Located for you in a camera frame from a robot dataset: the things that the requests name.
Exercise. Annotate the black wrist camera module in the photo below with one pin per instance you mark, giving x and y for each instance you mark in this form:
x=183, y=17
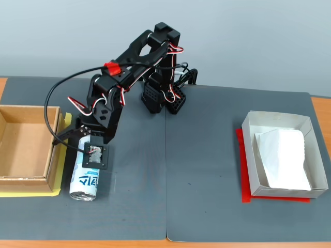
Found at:
x=95, y=155

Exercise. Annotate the white blue drink can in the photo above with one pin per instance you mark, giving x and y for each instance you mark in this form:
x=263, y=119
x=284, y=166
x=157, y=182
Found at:
x=85, y=186

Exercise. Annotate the red paper sheet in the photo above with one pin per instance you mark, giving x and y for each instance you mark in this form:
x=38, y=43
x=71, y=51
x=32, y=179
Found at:
x=245, y=196

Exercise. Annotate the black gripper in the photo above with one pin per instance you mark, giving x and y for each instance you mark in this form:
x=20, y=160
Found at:
x=83, y=130

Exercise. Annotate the red tape strip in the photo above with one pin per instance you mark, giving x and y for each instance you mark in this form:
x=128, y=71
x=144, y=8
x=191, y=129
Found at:
x=113, y=68

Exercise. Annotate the grey textured table mat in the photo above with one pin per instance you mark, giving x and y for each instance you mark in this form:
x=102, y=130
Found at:
x=129, y=193
x=207, y=155

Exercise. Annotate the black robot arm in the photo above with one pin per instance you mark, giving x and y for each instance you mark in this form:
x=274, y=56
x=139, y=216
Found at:
x=134, y=51

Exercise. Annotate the brown cardboard box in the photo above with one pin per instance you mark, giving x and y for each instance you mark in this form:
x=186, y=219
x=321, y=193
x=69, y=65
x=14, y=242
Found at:
x=23, y=144

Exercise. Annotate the white cardboard box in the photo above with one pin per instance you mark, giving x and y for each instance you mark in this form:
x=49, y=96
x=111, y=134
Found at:
x=284, y=194

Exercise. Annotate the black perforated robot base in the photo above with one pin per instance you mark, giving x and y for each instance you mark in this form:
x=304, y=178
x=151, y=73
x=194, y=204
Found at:
x=152, y=100

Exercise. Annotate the white crumpled paper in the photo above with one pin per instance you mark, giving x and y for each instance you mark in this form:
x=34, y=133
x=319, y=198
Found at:
x=282, y=160

